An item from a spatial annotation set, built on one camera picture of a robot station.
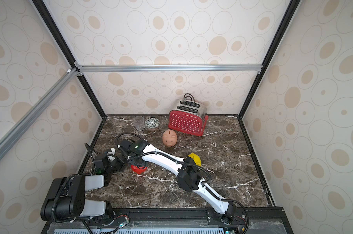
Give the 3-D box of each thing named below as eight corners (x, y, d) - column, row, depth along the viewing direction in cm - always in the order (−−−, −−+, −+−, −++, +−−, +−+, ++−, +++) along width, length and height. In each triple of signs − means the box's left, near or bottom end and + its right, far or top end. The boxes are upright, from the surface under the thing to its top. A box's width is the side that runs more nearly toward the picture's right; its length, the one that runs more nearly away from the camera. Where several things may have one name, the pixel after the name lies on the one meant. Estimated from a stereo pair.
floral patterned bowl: (144, 131, 113) (143, 127, 109) (146, 121, 119) (145, 117, 115) (158, 131, 113) (158, 127, 109) (159, 121, 119) (159, 117, 115)
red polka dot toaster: (169, 129, 113) (168, 112, 99) (178, 114, 125) (178, 96, 110) (201, 139, 108) (204, 122, 93) (207, 122, 119) (211, 104, 104)
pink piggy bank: (161, 147, 103) (160, 139, 95) (165, 136, 109) (164, 128, 101) (174, 150, 102) (173, 141, 94) (177, 138, 108) (177, 130, 100)
